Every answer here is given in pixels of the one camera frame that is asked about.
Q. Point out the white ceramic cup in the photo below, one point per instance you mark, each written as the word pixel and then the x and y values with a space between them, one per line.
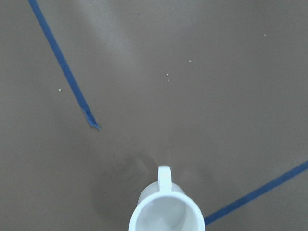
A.
pixel 164 206

